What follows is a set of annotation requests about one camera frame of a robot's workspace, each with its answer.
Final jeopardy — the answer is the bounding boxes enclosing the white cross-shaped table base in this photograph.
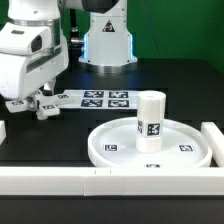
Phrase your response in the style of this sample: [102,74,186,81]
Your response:
[5,90,74,120]

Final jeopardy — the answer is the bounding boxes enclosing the white fence bar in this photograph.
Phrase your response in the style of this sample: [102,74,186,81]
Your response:
[201,122,224,168]
[0,121,6,145]
[0,167,224,196]

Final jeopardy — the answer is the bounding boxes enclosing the white right fence bar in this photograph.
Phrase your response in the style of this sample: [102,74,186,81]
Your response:
[201,122,224,168]

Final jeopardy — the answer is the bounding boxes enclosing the white front fence bar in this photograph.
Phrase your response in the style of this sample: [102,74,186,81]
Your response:
[0,167,224,196]

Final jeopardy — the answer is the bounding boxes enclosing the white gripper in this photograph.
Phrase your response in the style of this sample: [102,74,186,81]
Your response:
[0,37,69,111]

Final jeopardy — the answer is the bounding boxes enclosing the white left fence bar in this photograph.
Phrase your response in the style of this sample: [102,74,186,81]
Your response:
[0,121,6,145]

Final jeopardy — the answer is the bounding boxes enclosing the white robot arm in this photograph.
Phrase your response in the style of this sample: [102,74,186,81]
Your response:
[0,0,137,115]

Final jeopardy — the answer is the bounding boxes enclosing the black vertical cable connector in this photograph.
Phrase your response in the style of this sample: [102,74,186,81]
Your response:
[70,9,79,38]

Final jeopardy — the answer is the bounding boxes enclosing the white round table top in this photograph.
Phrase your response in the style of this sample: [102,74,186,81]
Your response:
[88,117,212,169]

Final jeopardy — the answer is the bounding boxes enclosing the white marker plate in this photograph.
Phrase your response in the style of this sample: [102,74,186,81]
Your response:
[59,90,139,109]

